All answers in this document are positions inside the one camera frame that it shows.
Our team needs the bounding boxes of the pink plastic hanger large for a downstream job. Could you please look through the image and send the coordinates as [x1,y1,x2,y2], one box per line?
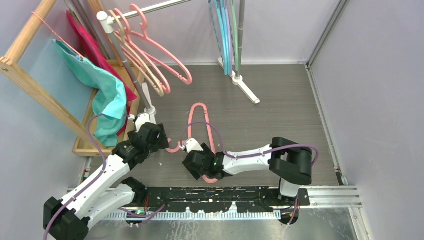
[165,102,218,184]

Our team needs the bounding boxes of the beige plastic hanger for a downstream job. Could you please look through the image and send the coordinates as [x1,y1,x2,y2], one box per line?
[109,10,165,97]

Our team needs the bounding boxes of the purple wire hanger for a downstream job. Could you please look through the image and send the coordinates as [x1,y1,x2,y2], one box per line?
[222,0,233,75]

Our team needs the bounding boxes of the light blue wire hanger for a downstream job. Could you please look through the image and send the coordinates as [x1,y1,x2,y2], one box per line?
[217,0,230,75]

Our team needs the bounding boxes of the green wire hanger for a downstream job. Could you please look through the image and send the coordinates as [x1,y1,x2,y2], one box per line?
[229,0,240,72]

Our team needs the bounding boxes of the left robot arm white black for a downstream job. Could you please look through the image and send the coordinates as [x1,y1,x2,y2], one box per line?
[43,122,169,240]

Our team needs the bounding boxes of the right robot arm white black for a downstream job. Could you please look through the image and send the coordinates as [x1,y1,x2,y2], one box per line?
[180,137,319,206]

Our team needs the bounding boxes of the teal cloth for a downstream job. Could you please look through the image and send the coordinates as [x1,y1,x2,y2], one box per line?
[53,39,127,147]

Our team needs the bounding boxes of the magenta cloth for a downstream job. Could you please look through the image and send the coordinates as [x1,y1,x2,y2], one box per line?
[66,9,137,137]

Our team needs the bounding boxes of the white metal clothes rack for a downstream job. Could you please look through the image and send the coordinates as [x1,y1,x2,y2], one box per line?
[96,0,260,105]

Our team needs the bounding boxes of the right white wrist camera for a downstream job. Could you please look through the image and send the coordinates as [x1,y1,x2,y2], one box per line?
[180,138,203,153]

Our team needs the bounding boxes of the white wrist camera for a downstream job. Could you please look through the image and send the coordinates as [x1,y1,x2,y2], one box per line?
[127,113,153,132]
[180,138,203,153]

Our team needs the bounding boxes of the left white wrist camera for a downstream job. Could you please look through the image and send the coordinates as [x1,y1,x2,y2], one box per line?
[127,113,153,132]

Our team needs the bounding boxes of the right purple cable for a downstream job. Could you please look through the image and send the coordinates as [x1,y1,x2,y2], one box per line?
[178,121,320,227]

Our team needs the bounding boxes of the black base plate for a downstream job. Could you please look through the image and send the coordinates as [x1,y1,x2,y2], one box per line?
[125,186,295,213]

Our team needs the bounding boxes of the aluminium rail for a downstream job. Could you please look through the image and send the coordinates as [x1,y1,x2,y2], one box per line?
[305,185,363,209]

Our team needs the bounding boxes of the wooden frame rack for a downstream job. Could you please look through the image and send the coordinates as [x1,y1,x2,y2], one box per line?
[0,0,104,147]

